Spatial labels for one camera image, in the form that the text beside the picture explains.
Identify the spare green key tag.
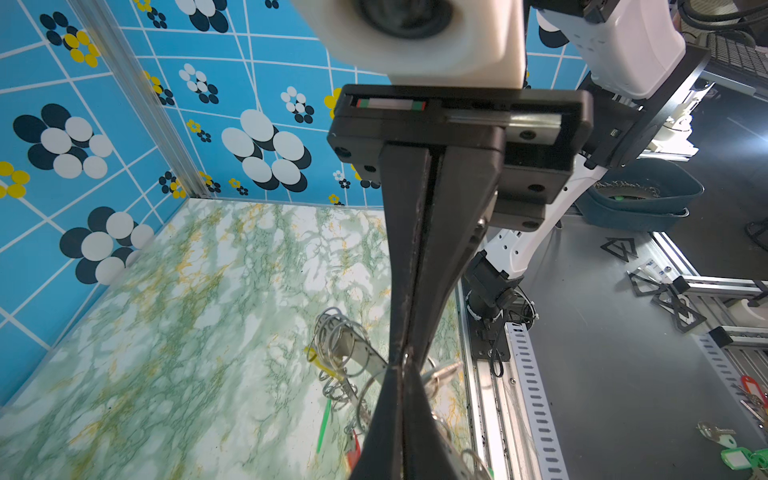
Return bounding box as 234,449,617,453
720,447,767,471

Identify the spare red key tag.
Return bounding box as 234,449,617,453
740,375,767,409

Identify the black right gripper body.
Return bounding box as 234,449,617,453
327,84,593,231

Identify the green key tag white label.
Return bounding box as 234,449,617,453
315,398,332,455

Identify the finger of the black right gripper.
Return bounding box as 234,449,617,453
379,144,431,365
415,146,503,366

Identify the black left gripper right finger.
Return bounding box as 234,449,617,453
403,364,457,480

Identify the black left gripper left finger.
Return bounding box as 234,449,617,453
350,366,403,479

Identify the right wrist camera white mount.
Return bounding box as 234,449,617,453
294,0,526,89

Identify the yellow key tag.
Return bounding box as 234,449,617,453
304,346,345,381

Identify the dark teal plastic bin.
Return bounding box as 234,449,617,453
575,158,704,232

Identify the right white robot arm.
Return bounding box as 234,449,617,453
303,1,688,369

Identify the aluminium corner post left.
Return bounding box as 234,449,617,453
69,0,211,199

